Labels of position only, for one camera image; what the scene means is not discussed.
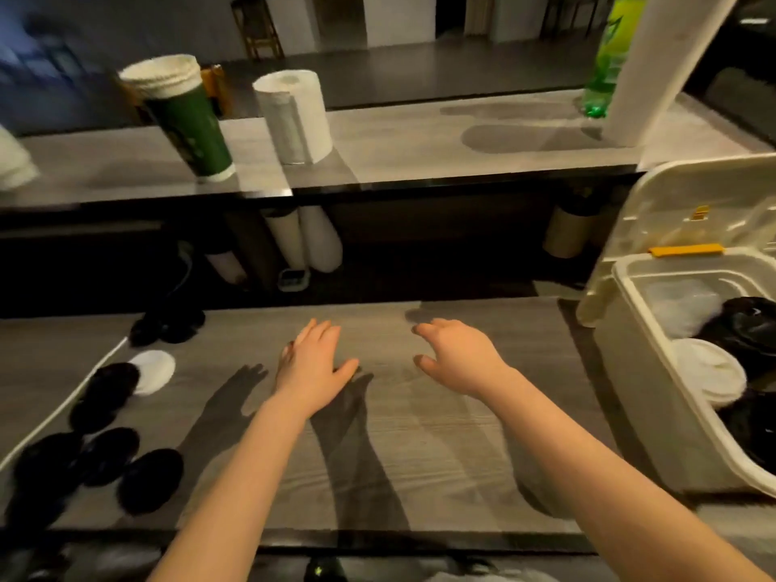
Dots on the stack of clear lids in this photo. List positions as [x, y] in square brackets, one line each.
[682, 306]

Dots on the person's white shirt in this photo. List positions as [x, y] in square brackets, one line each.
[485, 578]

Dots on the person's right hand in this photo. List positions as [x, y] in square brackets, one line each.
[467, 363]

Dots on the green paper cup stack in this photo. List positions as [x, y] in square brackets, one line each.
[194, 133]

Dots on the person's left hand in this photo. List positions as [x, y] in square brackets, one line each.
[309, 369]

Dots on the black metal chair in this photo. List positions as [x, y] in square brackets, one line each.
[561, 12]

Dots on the grey bar counter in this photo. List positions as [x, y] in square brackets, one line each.
[424, 145]

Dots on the green plastic bottle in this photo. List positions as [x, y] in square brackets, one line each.
[609, 60]

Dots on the wooden chair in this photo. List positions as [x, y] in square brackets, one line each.
[215, 87]

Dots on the white plastic storage bin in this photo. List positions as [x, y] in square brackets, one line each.
[642, 387]

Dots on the black star slipper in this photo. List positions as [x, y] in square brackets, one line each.
[321, 569]
[479, 566]

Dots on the white ceramic mug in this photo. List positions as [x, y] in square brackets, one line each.
[12, 163]

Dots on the person's right forearm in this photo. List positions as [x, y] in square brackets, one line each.
[606, 490]

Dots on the tall stack of black lids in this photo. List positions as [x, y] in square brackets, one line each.
[746, 333]

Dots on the grey wooden table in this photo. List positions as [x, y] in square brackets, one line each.
[424, 454]

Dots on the stack of white lids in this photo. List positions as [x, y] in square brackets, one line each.
[709, 369]

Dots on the black cup lid with plug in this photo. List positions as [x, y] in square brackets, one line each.
[752, 430]

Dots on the pile of cup lids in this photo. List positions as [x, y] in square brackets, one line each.
[103, 454]

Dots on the white paper towel roll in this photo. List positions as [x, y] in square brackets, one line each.
[297, 121]

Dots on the person's left forearm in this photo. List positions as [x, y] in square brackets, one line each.
[230, 503]

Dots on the small digital timer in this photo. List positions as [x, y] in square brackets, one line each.
[294, 278]

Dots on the tall white paper cup stack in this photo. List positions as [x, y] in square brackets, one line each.
[661, 66]

